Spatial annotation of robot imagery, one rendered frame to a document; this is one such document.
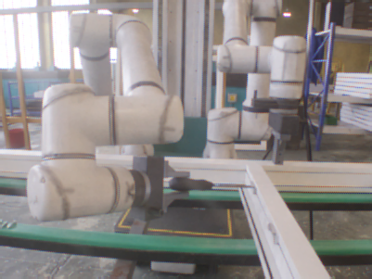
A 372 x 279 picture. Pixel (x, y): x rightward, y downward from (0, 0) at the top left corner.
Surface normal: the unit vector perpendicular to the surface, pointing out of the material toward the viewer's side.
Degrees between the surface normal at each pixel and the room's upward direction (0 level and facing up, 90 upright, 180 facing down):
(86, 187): 69
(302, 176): 90
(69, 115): 64
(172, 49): 90
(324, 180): 90
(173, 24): 90
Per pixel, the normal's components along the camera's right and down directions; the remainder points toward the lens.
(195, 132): -0.11, 0.25
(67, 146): 0.35, -0.18
